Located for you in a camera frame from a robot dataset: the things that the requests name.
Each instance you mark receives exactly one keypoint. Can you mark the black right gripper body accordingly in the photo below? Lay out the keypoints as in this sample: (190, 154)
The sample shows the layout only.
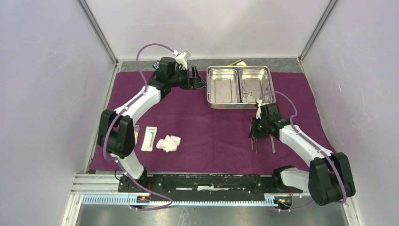
(259, 129)

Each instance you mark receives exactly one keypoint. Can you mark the steel right inner pan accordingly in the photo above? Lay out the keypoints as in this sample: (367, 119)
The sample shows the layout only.
(258, 80)

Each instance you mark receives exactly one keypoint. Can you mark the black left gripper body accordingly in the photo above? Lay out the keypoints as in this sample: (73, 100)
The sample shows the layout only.
(182, 79)

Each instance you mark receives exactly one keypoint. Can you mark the steel needle holder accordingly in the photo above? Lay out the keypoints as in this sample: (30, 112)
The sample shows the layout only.
(250, 138)

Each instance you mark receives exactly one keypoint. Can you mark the steel pan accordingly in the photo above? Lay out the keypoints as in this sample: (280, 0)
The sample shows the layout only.
(258, 80)
(223, 86)

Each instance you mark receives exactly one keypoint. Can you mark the aluminium front frame rail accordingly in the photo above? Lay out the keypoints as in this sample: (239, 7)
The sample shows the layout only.
(103, 189)

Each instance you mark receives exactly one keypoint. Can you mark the metal mesh instrument tray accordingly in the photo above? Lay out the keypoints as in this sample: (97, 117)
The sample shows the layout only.
(238, 105)

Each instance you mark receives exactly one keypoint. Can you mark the purple cloth wrap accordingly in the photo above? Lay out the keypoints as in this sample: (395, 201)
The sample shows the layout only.
(216, 140)

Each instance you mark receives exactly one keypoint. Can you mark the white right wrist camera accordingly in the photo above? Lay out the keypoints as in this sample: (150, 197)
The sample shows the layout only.
(259, 103)

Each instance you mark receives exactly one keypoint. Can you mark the aluminium corner frame rail right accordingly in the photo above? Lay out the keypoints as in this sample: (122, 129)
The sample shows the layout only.
(317, 29)

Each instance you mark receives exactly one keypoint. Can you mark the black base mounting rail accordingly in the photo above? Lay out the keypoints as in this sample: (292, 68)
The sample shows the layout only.
(205, 187)

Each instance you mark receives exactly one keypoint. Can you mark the aluminium corner frame rail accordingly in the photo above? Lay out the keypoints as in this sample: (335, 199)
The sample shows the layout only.
(97, 29)
(317, 29)

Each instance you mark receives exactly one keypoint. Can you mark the suture packet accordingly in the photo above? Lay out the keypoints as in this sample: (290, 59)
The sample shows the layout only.
(149, 137)

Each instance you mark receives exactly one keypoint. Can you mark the steel surgical scissors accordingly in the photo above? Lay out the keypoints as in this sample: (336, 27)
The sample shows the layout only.
(245, 92)

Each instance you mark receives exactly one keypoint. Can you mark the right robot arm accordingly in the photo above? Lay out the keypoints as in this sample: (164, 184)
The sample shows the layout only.
(329, 177)

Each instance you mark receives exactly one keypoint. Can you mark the black blue toy car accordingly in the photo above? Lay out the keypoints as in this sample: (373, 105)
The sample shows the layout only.
(156, 65)

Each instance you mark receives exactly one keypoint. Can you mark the steel left inner pan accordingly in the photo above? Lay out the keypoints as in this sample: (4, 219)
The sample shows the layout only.
(223, 86)

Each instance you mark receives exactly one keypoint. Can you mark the white gauze wad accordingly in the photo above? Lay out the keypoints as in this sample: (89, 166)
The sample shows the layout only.
(169, 143)

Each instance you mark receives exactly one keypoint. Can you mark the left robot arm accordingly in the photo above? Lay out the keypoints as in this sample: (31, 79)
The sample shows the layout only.
(116, 127)

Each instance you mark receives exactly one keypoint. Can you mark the steel forceps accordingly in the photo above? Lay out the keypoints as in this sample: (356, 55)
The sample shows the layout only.
(272, 144)

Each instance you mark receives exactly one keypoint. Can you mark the aluminium corner frame rail left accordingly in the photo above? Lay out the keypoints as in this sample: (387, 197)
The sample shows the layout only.
(97, 29)

